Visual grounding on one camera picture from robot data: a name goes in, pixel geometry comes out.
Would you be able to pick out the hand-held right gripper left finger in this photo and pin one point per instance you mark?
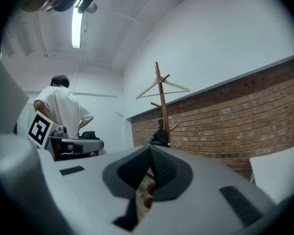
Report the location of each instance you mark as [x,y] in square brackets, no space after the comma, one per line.
[88,185]

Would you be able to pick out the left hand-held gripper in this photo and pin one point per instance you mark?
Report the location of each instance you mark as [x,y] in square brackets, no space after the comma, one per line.
[40,128]

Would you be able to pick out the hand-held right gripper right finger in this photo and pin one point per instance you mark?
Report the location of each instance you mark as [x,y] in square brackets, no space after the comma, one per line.
[201,199]

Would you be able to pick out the wooden coat stand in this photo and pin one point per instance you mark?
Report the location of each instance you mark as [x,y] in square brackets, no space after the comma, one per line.
[163,106]

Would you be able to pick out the black desktop device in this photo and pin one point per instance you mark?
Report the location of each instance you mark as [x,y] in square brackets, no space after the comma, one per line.
[90,134]

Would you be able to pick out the light wooden clothes hanger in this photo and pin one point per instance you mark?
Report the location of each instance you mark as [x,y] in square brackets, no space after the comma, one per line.
[176,86]

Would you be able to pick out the long ceiling tube light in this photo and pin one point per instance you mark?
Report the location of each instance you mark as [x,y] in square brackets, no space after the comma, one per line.
[76,28]

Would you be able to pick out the round ceiling sensor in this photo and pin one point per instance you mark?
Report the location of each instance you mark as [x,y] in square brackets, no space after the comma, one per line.
[91,8]

